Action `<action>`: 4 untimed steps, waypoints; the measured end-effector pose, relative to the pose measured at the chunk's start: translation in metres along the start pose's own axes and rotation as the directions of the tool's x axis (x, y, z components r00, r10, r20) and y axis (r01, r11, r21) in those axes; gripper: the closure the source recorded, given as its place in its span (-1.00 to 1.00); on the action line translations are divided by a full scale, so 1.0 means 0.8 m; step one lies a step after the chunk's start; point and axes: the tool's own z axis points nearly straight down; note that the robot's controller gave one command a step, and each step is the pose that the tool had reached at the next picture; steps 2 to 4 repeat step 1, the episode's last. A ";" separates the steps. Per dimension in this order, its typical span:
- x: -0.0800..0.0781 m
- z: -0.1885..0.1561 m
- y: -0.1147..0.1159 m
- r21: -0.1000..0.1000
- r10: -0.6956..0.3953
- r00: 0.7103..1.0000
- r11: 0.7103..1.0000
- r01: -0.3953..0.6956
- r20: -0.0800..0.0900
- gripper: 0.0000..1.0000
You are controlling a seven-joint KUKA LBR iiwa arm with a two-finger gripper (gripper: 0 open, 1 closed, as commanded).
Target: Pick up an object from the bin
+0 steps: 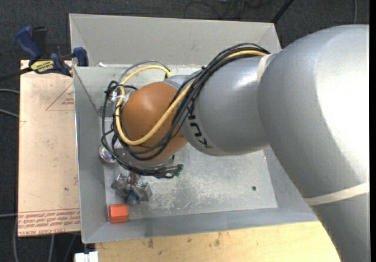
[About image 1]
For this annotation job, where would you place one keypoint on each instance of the brown cardboard board, red print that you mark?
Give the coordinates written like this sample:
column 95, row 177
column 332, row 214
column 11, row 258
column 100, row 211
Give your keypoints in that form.
column 47, row 149

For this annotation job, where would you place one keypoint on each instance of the orange-red block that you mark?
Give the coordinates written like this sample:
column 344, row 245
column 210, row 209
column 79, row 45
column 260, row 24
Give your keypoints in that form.
column 118, row 213

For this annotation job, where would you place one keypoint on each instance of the grey metal bin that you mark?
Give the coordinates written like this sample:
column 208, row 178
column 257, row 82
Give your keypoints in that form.
column 211, row 184

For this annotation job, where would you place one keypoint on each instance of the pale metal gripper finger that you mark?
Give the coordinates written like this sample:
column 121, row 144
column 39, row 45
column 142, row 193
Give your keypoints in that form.
column 142, row 192
column 120, row 185

